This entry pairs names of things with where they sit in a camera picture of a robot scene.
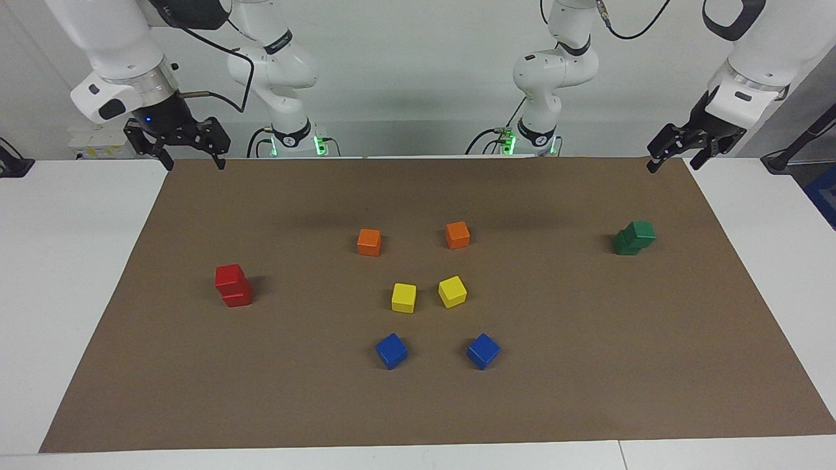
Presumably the blue crate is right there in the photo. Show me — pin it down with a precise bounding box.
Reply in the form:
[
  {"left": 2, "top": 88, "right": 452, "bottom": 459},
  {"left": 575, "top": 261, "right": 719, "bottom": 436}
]
[{"left": 803, "top": 162, "right": 836, "bottom": 230}]

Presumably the white power box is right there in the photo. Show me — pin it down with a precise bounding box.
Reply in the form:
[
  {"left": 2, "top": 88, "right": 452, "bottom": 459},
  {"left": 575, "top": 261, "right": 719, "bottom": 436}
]
[{"left": 68, "top": 127, "right": 142, "bottom": 160}]

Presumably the green wooden cube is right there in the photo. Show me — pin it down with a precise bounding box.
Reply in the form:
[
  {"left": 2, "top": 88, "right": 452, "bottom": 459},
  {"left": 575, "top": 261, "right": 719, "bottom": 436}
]
[
  {"left": 622, "top": 221, "right": 657, "bottom": 249},
  {"left": 613, "top": 230, "right": 644, "bottom": 256}
]

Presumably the blue wooden cube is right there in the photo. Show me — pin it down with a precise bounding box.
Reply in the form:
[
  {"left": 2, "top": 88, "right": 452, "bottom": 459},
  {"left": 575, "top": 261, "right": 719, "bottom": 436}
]
[
  {"left": 375, "top": 333, "right": 409, "bottom": 371},
  {"left": 466, "top": 333, "right": 502, "bottom": 371}
]

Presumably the black clamp mount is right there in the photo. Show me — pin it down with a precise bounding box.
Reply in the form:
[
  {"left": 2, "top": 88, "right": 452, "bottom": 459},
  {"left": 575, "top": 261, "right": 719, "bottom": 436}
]
[{"left": 0, "top": 136, "right": 35, "bottom": 179}]

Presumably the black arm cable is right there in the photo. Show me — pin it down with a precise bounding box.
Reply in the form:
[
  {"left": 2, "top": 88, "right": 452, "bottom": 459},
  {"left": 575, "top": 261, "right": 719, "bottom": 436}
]
[
  {"left": 539, "top": 0, "right": 673, "bottom": 41},
  {"left": 173, "top": 26, "right": 255, "bottom": 115}
]

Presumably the brown table mat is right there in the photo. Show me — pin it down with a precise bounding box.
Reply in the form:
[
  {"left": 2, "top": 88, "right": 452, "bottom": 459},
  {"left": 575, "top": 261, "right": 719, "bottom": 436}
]
[{"left": 39, "top": 157, "right": 836, "bottom": 453}]

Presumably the black base cable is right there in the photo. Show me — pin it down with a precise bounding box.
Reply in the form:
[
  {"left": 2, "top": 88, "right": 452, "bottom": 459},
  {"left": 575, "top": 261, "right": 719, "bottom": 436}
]
[
  {"left": 465, "top": 98, "right": 526, "bottom": 156},
  {"left": 246, "top": 126, "right": 275, "bottom": 159}
]

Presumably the yellow wooden cube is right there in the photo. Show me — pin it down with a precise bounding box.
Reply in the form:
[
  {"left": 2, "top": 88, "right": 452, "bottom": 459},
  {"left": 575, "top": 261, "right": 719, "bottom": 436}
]
[
  {"left": 391, "top": 283, "right": 417, "bottom": 314},
  {"left": 438, "top": 275, "right": 468, "bottom": 309}
]

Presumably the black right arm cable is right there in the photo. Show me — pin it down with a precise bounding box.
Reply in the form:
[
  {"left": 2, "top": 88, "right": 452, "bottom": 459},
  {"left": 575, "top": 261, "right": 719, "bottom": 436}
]
[{"left": 173, "top": 26, "right": 255, "bottom": 115}]

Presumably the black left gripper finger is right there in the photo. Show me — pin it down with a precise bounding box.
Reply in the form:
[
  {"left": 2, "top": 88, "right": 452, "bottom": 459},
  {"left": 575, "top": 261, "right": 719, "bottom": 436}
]
[
  {"left": 647, "top": 140, "right": 673, "bottom": 174},
  {"left": 689, "top": 142, "right": 719, "bottom": 172}
]

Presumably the black camera stand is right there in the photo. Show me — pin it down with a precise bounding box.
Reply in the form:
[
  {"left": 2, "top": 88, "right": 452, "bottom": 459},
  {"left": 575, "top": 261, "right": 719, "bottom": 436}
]
[{"left": 760, "top": 103, "right": 836, "bottom": 174}]

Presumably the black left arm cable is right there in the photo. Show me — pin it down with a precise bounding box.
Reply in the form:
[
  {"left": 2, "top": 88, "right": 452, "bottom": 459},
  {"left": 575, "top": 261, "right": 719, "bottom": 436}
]
[{"left": 539, "top": 0, "right": 673, "bottom": 41}]

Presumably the red wooden cube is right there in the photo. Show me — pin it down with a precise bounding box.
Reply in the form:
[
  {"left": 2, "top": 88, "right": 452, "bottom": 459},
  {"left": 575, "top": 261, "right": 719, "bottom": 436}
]
[
  {"left": 221, "top": 282, "right": 253, "bottom": 308},
  {"left": 214, "top": 264, "right": 249, "bottom": 294}
]

